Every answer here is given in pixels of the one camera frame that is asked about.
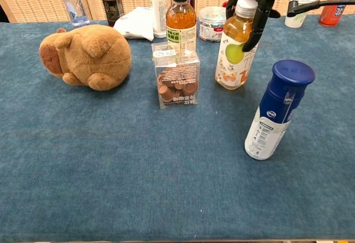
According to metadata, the tea bottle white cap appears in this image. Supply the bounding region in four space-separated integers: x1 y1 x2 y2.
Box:
215 0 260 90

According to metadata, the brown tea bottle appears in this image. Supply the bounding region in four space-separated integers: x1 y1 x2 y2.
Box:
165 0 197 52

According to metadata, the white bottle blue cap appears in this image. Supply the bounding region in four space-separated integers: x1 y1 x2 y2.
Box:
244 59 316 160

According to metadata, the brown capybara plush toy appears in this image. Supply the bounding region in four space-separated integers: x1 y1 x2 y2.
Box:
38 24 132 91

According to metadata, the red can bottle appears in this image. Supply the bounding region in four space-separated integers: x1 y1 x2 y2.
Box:
318 0 352 27

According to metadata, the clear box of brown capsules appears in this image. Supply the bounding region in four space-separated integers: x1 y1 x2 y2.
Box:
151 39 201 110

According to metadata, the dark drink bottle black label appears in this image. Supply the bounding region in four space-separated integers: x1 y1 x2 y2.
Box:
99 0 125 27

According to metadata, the white paper cup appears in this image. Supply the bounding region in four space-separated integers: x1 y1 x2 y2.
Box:
285 12 307 28

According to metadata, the clear tub of colourful clips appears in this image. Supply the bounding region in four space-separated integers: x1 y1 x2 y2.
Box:
196 6 227 43

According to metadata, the white pill bottle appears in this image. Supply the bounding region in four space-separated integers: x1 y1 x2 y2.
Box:
149 0 168 39

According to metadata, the white plastic bag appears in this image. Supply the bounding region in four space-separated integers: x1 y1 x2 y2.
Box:
113 6 155 41

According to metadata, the clear empty plastic bottle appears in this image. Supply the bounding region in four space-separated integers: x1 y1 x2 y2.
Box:
65 0 91 27

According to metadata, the blue table cloth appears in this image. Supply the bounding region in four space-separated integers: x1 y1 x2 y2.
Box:
0 14 355 242

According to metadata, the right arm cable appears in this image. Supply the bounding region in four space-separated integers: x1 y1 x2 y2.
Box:
287 0 355 18

